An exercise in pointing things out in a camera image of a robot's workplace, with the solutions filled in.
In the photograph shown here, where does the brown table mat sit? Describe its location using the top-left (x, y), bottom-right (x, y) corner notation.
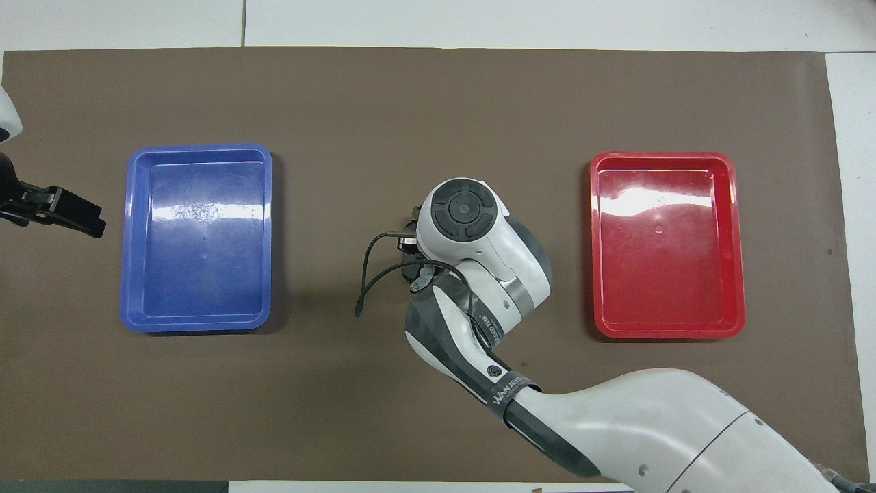
top-left (0, 47), bottom-right (871, 484)

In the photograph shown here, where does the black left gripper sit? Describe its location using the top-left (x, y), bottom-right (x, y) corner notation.
top-left (0, 151), bottom-right (107, 240)

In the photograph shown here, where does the red plastic tray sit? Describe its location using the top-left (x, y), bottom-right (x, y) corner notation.
top-left (589, 151), bottom-right (746, 340)

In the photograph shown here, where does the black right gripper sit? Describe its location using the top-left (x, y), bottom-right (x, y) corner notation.
top-left (400, 204), bottom-right (429, 283)

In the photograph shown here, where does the blue plastic tray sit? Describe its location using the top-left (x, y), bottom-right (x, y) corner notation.
top-left (120, 142), bottom-right (273, 334)

